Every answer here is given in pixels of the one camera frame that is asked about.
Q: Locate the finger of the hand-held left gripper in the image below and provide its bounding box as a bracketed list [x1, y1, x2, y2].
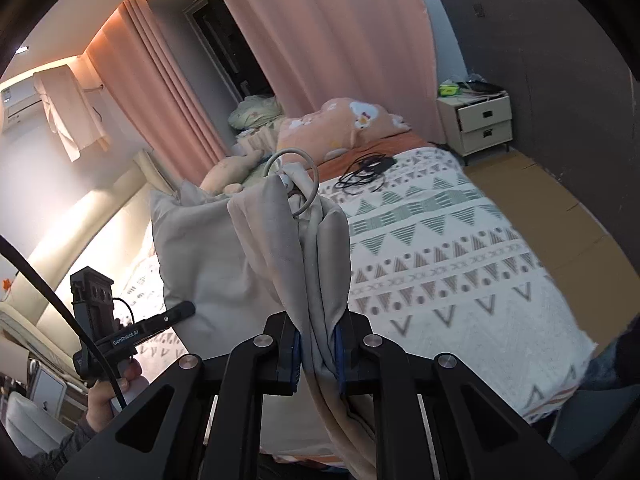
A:
[114, 301, 197, 355]

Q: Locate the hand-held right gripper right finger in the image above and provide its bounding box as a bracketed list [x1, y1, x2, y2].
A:
[336, 310, 571, 480]

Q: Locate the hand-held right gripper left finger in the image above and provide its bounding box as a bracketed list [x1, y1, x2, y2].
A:
[55, 310, 303, 480]

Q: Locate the beige coat with fur trim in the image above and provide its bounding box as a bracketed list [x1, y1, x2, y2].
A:
[149, 149, 386, 480]

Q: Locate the person's left forearm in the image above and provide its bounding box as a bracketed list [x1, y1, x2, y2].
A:
[27, 417, 101, 480]

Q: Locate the person's left hand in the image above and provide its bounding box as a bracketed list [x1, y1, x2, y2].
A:
[87, 358, 146, 433]

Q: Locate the cream padded headboard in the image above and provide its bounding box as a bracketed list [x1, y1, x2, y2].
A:
[0, 149, 166, 311]

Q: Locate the white triangle patterned duvet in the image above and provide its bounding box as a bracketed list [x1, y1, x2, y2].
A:
[107, 146, 598, 466]

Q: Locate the beige plush toy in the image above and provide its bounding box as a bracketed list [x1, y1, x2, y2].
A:
[200, 147, 268, 195]

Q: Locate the cream patterned cushion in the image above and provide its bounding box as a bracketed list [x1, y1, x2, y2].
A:
[232, 127, 281, 158]

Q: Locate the cream hanging cloth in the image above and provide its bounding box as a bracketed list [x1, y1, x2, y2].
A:
[32, 62, 112, 163]

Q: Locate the orange bed sheet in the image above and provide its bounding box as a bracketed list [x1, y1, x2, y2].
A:
[317, 132, 441, 183]

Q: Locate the pale green pillow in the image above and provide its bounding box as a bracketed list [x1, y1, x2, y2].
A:
[228, 95, 283, 131]

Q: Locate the pink curtain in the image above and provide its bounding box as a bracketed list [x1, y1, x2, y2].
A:
[82, 0, 231, 181]
[200, 0, 448, 143]

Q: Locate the pink printed pillow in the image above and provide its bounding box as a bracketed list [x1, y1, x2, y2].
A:
[276, 99, 412, 162]

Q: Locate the brown cardboard sheet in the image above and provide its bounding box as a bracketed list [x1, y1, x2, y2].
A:
[465, 150, 640, 356]

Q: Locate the person's leg in jeans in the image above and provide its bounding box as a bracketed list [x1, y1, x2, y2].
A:
[547, 315, 640, 466]

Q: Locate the cream nightstand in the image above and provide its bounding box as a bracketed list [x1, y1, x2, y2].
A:
[436, 91, 513, 167]

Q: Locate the dark window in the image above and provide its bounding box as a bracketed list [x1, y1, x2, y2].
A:
[182, 0, 276, 106]

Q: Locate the black flat device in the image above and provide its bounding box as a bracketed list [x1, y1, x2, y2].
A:
[462, 80, 502, 96]

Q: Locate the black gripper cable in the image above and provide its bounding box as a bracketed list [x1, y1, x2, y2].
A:
[0, 234, 126, 413]

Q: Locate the black coiled cable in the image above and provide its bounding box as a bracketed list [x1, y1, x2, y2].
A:
[332, 155, 397, 195]

